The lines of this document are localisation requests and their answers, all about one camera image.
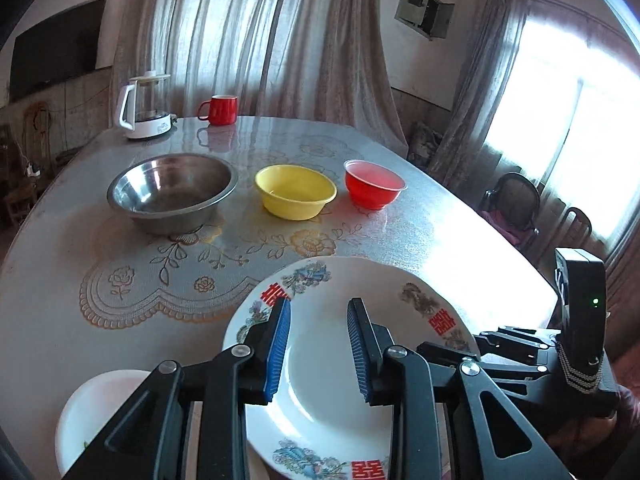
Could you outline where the lace floral table cover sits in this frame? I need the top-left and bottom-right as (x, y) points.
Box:
(80, 142), (418, 332)

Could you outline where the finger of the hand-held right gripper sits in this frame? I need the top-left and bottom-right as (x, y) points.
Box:
(416, 341), (551, 397)
(475, 326), (557, 361)

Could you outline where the narrow beige lace curtain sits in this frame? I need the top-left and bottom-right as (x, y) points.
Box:
(427, 0), (531, 192)

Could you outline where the plain white plate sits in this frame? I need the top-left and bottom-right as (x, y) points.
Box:
(55, 369), (152, 478)

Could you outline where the wide beige lace curtain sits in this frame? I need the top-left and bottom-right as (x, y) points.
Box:
(111, 0), (409, 159)

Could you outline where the white electric glass kettle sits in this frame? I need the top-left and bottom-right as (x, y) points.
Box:
(118, 72), (177, 140)

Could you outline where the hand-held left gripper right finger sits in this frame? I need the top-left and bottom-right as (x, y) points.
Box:
(346, 297), (573, 480)

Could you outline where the yellow plastic bowl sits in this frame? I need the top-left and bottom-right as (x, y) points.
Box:
(254, 164), (338, 221)

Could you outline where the floral patterned white plate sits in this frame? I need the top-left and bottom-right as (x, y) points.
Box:
(222, 256), (483, 480)

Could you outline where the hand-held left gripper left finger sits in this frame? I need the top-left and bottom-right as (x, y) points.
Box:
(62, 296), (292, 480)

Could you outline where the bright window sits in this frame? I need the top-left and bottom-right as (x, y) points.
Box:
(484, 7), (640, 257)

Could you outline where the dark wooden chair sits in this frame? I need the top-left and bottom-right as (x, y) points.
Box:
(559, 207), (594, 252)

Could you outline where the patterned cushion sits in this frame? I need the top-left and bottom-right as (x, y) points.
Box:
(407, 121), (444, 167)

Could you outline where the dark round-back chair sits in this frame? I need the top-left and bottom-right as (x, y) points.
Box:
(479, 172), (542, 252)

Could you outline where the person's right forearm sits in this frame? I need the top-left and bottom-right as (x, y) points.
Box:
(545, 385), (640, 480)

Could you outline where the stainless steel bowl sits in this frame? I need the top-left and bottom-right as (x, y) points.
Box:
(106, 153), (239, 235)

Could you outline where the pink cloth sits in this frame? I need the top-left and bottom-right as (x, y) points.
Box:
(491, 209), (532, 242)

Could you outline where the red mug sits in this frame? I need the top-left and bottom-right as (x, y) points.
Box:
(196, 94), (239, 126)

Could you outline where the wall electrical box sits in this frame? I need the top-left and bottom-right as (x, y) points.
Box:
(394, 0), (456, 41)

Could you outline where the black wall television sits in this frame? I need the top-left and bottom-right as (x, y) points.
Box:
(9, 0), (107, 103)

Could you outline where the red plastic bowl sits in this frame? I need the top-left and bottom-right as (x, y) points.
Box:
(343, 159), (407, 211)

